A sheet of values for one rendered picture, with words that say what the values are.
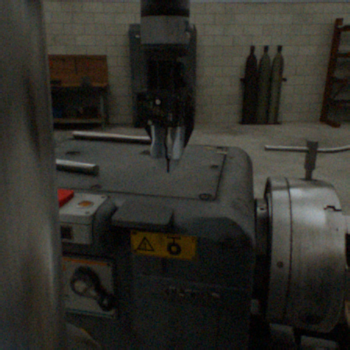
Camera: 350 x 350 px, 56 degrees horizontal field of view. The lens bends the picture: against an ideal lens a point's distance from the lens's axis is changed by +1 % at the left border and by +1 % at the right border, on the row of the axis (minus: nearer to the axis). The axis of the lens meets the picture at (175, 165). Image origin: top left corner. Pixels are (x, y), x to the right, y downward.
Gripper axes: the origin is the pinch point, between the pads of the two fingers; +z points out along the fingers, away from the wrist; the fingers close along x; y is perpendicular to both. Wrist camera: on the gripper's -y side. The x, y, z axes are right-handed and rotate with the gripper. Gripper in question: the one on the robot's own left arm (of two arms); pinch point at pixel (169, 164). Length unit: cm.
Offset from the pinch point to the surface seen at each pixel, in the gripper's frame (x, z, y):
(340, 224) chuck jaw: 31.1, 10.3, -2.7
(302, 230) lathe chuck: 24.5, 11.1, -0.7
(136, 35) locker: -196, -49, -579
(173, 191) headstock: 1.2, 4.5, 1.7
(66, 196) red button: -15.4, 3.5, 9.9
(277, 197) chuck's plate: 20.3, 7.5, -6.2
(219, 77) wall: -45, 32, -676
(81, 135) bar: -32.5, 3.1, -28.9
